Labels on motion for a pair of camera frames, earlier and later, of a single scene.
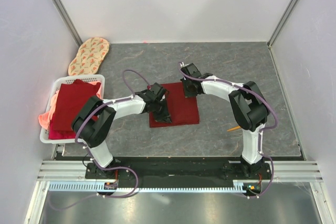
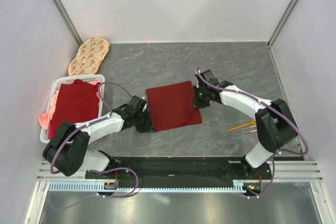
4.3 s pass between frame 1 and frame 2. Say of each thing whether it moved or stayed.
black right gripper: moved
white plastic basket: stayed
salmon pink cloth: stayed
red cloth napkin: moved
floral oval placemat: stayed
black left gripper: moved
